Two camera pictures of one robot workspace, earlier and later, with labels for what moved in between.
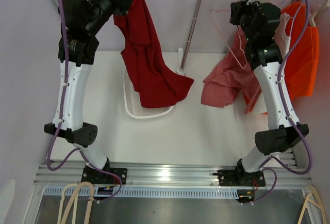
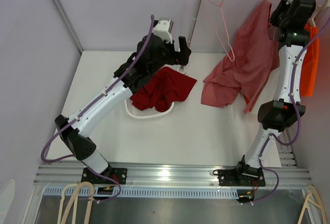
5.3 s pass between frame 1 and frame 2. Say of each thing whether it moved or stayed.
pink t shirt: stayed
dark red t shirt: moved
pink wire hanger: moved
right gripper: moved
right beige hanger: stayed
